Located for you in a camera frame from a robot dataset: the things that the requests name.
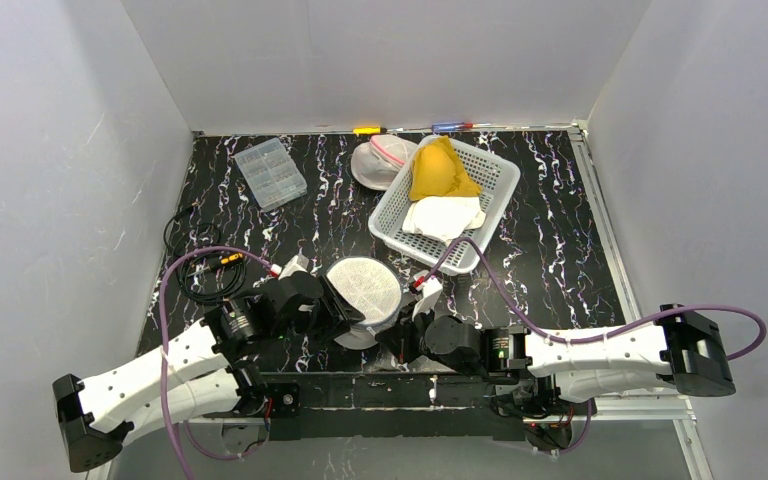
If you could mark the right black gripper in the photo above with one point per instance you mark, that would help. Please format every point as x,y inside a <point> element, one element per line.
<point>399,329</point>

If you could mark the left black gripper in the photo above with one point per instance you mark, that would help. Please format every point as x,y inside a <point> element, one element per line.
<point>330,307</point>

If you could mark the white mesh bag blue zipper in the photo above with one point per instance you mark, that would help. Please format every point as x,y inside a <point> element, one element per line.
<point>373,289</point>

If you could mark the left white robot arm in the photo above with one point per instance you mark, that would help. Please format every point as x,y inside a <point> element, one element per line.
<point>208,368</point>

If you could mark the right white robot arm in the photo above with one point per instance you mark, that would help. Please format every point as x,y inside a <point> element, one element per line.
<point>679,349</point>

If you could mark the white bra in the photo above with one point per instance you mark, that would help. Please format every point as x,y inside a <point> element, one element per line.
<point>443,218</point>

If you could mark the white mesh bag pink zipper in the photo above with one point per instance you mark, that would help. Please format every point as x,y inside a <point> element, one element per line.
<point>376,162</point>

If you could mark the yellow bra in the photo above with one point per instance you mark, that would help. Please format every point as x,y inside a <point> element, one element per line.
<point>438,171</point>

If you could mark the clear plastic organizer box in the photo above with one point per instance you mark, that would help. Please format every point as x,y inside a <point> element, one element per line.
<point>271,174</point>

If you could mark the white plastic basket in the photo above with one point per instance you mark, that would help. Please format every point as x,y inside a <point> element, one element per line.
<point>498,179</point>

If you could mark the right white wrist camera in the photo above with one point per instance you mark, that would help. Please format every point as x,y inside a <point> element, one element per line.
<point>427,290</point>

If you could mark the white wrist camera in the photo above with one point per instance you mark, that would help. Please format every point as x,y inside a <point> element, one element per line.
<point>298,263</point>
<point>427,290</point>

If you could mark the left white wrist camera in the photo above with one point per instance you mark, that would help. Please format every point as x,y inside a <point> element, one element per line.
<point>298,263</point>

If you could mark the black base frame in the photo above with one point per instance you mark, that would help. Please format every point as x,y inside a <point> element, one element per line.
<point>417,405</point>

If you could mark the aluminium side rail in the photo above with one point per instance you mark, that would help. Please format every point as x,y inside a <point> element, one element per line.
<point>634,405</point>

